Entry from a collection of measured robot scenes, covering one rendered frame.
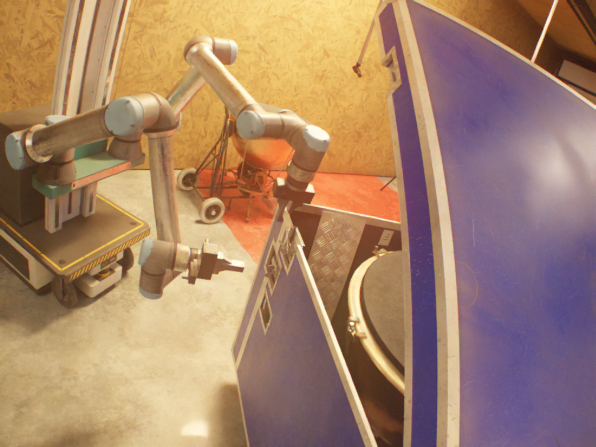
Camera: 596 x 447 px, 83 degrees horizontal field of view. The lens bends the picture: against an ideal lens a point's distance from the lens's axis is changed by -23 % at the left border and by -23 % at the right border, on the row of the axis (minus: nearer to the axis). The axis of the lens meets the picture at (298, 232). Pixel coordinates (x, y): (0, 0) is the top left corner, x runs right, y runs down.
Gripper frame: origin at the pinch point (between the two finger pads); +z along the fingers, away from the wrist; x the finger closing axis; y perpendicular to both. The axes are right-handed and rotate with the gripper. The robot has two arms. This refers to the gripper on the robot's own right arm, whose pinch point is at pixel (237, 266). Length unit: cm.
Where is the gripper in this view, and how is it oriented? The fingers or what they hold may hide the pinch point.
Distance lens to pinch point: 143.8
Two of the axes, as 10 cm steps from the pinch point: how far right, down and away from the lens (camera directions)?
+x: -3.4, 7.1, 6.2
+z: 9.3, 1.6, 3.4
